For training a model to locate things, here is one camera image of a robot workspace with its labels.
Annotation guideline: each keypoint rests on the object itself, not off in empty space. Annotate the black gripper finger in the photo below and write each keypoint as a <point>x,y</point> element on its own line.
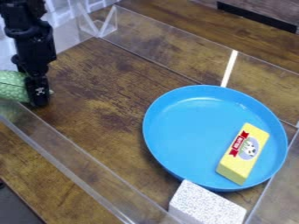
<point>37,90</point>

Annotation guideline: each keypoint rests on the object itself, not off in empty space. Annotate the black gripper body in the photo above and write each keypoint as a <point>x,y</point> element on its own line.
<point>30,33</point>

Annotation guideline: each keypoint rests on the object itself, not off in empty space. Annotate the green bumpy gourd toy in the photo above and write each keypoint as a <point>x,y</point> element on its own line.
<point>12,88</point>

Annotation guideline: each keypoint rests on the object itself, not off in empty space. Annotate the blue round plastic tray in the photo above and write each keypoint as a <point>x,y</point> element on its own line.
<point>189,125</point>

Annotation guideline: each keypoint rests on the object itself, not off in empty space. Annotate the black bar on far table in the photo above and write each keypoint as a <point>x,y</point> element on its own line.
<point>257,17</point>

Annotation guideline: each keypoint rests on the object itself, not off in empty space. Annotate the white speckled foam block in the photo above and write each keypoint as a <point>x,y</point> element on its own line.
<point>197,206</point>

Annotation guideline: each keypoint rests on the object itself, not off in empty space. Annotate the yellow butter block toy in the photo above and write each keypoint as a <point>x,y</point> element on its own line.
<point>240,157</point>

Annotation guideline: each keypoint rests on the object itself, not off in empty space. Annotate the clear acrylic front wall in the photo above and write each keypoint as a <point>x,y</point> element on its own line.
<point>97,181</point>

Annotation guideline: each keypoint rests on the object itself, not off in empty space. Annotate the clear acrylic wall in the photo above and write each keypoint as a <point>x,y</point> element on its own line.
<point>97,181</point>
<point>198,59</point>

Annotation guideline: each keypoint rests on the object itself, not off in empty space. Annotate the clear acrylic back wall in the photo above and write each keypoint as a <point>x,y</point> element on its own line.
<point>198,59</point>

